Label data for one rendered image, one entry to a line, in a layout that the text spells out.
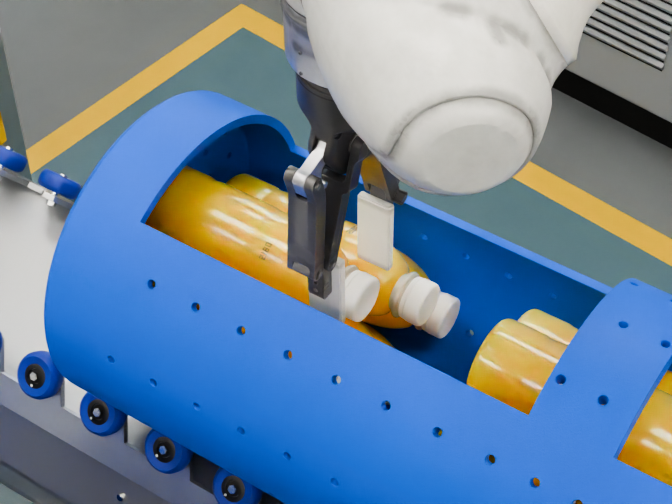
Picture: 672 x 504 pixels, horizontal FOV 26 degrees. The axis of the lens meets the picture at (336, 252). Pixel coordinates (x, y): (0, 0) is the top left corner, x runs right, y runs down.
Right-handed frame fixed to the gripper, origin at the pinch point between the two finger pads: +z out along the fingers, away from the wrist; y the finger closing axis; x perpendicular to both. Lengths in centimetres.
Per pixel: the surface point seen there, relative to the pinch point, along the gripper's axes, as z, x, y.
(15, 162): 21, -49, -10
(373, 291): 3.2, 1.5, -0.9
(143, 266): -0.5, -13.0, 9.4
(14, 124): 48, -78, -35
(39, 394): 23.1, -27.0, 11.2
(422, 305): 6.8, 4.0, -4.5
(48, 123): 117, -134, -92
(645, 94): 104, -30, -153
